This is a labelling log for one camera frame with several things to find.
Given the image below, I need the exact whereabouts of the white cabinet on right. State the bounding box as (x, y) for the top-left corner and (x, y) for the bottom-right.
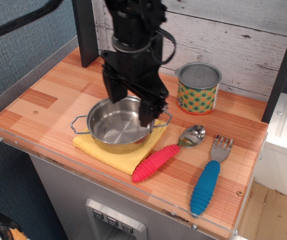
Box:
(254, 93), (287, 195)

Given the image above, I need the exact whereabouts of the black vertical post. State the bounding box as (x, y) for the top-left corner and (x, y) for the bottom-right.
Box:
(72, 0), (99, 68)
(261, 48), (287, 124)

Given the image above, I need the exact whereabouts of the blue handled metal fork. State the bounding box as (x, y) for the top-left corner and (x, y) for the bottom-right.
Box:
(189, 135), (234, 215)

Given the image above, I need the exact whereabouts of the yellow cloth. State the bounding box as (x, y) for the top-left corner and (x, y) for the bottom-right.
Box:
(72, 126), (167, 176)

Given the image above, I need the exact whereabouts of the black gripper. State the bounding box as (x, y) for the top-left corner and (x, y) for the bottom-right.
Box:
(100, 50), (169, 127)

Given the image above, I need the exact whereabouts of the red handled metal spoon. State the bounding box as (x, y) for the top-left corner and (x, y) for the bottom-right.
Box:
(131, 125), (206, 183)

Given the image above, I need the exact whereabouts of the clear acrylic guard rail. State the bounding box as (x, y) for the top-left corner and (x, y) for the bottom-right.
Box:
(0, 38), (268, 240)

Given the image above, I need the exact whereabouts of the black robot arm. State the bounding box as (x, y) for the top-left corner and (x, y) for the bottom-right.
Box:
(101, 0), (176, 127)

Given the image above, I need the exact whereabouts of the green orange patterned tin can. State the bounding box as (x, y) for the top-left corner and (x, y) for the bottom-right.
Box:
(175, 62), (222, 115)

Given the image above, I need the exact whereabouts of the black orange object bottom left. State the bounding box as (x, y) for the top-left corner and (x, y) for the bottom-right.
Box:
(0, 213), (29, 240)

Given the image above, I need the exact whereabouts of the stainless steel pot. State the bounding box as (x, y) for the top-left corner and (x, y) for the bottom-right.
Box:
(70, 95), (172, 154)

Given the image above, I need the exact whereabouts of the grey cabinet with button panel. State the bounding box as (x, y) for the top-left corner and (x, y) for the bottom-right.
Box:
(31, 156), (232, 240)

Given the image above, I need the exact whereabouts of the black vertical post left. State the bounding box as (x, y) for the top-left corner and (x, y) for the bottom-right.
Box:
(72, 0), (99, 68)

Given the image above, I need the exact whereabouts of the black vertical post right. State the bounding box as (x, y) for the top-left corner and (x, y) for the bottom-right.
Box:
(261, 48), (287, 124)

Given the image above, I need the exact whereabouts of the black braided cable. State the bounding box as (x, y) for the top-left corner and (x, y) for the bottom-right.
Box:
(0, 0), (64, 40)

